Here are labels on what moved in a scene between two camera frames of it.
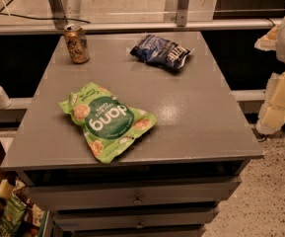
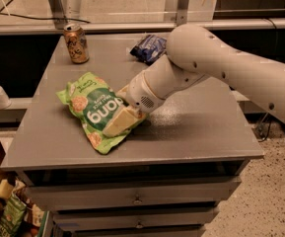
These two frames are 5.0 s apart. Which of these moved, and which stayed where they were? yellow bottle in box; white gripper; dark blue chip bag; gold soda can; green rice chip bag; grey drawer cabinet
Moved: white gripper; green rice chip bag
Stayed: gold soda can; yellow bottle in box; grey drawer cabinet; dark blue chip bag
